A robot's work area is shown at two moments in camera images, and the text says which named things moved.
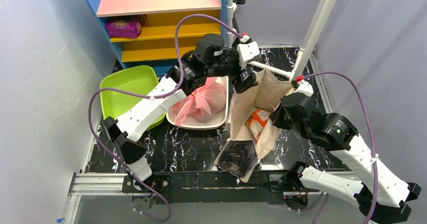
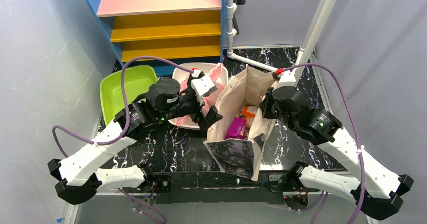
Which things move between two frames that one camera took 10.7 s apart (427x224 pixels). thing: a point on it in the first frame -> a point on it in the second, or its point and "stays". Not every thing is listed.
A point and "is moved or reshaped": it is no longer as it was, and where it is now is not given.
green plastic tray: x=139 y=79 stays
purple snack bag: x=122 y=28 -> x=236 y=129
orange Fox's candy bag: x=257 y=122 -> x=248 y=112
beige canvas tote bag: x=253 y=134 is moved or reshaped
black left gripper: x=240 y=74 -> x=199 y=107
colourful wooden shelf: x=162 y=3 stays
